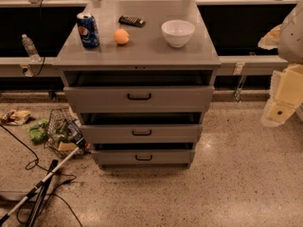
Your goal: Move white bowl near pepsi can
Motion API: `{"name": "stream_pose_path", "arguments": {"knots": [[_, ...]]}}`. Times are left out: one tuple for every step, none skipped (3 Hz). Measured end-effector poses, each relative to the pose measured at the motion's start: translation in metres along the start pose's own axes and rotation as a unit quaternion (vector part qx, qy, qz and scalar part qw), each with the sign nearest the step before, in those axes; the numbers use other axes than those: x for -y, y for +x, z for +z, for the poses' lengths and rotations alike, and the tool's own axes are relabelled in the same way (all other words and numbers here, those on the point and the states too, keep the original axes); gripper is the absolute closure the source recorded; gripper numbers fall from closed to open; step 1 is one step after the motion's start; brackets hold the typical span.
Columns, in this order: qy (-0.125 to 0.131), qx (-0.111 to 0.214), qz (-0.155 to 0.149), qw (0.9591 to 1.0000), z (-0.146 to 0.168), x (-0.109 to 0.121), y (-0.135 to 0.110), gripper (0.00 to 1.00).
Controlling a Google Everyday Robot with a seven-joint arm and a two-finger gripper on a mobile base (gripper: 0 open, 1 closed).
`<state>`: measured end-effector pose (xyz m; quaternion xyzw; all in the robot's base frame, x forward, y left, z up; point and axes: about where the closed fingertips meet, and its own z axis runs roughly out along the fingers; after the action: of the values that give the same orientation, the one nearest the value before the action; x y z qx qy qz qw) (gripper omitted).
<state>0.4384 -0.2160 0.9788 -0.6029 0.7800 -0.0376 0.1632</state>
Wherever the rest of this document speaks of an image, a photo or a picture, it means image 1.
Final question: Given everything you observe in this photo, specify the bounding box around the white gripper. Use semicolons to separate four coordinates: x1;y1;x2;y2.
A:
258;0;303;128

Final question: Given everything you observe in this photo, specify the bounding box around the black remote control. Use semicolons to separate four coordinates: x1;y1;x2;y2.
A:
118;16;145;27

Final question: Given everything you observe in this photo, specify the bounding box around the blue pepsi can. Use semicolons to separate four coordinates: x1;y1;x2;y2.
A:
77;12;99;48

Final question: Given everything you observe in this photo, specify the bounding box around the white bowl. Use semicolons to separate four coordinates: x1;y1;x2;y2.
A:
161;20;195;48

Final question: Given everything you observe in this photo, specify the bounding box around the black floor cable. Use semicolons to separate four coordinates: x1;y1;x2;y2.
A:
0;123;84;227

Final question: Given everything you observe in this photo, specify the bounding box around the wire mesh basket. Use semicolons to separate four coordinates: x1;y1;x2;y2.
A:
45;108;86;158

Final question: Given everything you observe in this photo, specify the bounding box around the black white grabber stick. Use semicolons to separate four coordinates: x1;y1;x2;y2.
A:
0;137;85;227

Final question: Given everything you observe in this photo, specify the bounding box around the clear plastic water bottle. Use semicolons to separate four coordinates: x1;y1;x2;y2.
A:
22;34;41;62

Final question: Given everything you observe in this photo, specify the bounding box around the grey drawer cabinet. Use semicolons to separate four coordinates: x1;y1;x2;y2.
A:
51;0;223;170

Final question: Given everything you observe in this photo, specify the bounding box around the top grey drawer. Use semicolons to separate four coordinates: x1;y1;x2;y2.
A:
64;86;213;114

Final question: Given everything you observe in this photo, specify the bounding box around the middle grey drawer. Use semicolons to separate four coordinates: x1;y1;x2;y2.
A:
80;124;202;144

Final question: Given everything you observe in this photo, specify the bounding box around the brown snack bag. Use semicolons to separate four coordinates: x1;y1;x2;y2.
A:
0;110;30;126

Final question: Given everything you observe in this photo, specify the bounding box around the orange fruit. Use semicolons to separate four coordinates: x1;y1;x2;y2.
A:
114;28;130;45

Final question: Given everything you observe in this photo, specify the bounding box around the black hanging cable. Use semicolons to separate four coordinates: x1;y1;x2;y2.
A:
32;0;52;78

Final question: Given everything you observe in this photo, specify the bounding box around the green chip bag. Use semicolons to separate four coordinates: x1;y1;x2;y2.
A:
27;119;48;145

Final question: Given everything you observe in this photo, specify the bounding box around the bottom grey drawer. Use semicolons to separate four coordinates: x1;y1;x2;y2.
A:
92;149;195;166

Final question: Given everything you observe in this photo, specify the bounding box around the grey drawer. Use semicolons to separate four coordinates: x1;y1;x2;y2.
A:
80;124;202;144
64;86;213;114
92;149;195;166

